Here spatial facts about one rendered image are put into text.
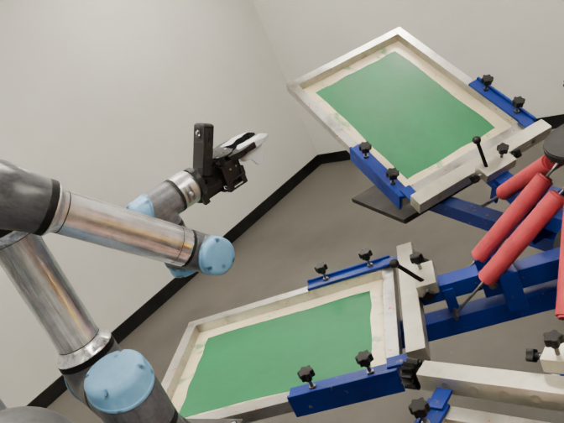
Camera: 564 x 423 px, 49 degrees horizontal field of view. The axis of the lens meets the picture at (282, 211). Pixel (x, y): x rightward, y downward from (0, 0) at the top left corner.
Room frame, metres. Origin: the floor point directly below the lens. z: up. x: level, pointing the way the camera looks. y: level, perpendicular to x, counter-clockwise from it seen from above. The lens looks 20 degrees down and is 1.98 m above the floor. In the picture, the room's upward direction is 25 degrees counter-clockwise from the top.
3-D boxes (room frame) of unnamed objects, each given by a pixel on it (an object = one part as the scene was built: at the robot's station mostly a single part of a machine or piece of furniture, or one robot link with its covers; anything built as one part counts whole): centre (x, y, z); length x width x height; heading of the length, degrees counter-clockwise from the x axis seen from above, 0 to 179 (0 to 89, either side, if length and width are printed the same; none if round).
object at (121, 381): (0.99, 0.40, 1.42); 0.13 x 0.12 x 0.14; 31
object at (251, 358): (1.64, 0.05, 1.05); 1.08 x 0.61 x 0.23; 73
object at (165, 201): (1.24, 0.24, 1.65); 0.11 x 0.08 x 0.09; 121
